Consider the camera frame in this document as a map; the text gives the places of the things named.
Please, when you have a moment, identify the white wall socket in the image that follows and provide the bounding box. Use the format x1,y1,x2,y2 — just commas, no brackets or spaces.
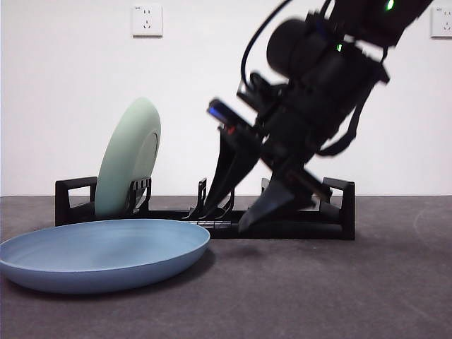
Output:
429,6,452,40
131,5,163,38

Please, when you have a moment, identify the green round plate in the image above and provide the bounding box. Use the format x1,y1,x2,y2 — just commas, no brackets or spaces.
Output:
94,97,162,218

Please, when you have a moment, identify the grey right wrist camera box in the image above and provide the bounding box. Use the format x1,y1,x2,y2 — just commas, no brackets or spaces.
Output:
207,100,256,132

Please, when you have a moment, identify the blue round plate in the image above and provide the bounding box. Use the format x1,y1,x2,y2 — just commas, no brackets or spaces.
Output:
0,218,211,295

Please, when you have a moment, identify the black plate rack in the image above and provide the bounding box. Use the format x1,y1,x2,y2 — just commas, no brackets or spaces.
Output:
54,176,356,242

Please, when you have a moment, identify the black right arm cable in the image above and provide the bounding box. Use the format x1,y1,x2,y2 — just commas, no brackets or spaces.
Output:
241,0,295,89

